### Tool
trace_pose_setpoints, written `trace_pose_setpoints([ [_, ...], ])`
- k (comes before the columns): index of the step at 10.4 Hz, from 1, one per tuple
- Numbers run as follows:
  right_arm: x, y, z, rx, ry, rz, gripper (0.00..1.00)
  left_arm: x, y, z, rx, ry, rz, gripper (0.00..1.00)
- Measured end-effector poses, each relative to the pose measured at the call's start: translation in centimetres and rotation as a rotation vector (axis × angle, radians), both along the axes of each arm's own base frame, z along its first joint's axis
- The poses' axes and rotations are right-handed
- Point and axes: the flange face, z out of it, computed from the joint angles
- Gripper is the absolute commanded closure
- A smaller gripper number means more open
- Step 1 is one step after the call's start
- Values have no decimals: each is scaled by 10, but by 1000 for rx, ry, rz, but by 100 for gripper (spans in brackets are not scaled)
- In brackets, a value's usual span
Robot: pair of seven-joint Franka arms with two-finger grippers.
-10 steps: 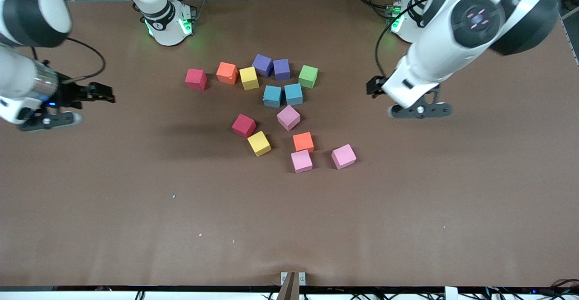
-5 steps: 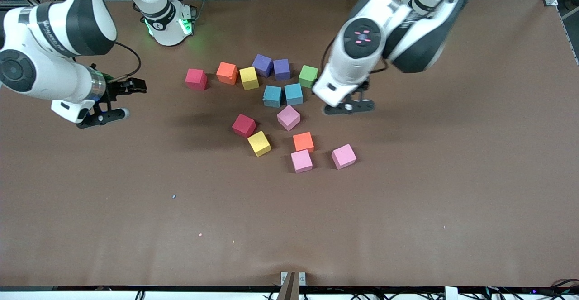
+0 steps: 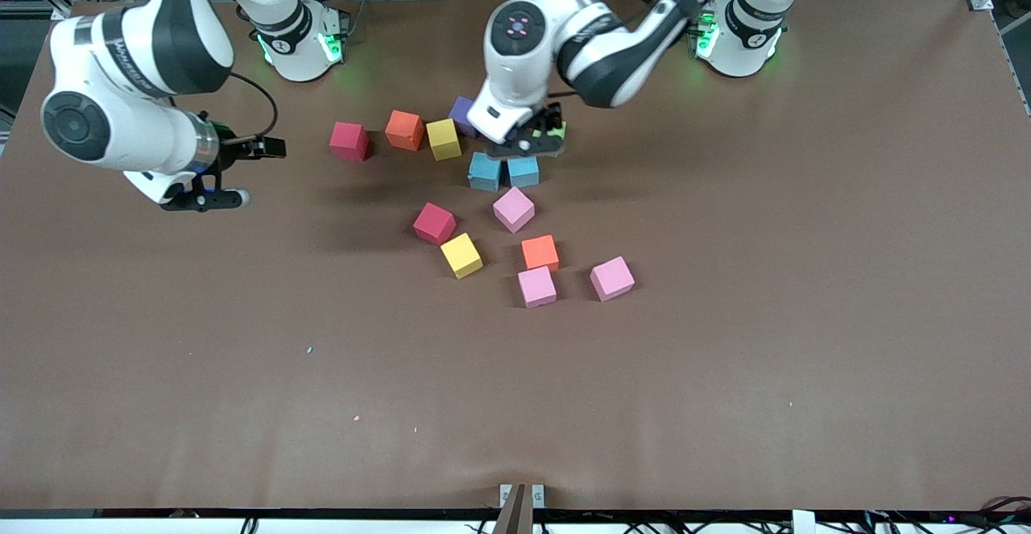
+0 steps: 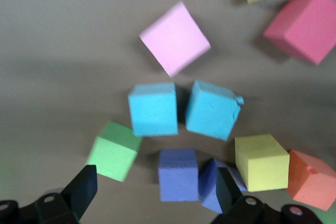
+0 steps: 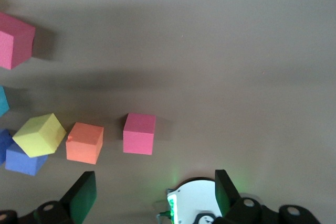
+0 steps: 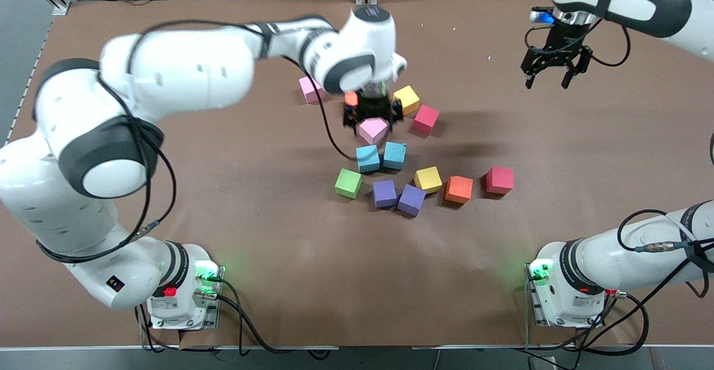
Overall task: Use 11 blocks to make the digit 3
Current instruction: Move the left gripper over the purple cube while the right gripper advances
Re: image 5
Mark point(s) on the dented orange foam cube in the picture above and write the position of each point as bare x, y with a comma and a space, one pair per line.
84, 144

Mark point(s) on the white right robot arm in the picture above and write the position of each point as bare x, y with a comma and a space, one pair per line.
191, 200

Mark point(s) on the red foam cube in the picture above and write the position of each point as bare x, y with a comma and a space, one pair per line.
15, 43
137, 134

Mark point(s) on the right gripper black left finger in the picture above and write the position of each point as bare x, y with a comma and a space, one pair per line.
84, 195

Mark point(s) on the yellow foam cube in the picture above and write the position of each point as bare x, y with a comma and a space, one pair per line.
39, 136

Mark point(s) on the chipped blue foam cube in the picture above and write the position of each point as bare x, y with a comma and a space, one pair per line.
2, 102

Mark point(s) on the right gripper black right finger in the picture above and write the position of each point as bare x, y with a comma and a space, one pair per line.
225, 195

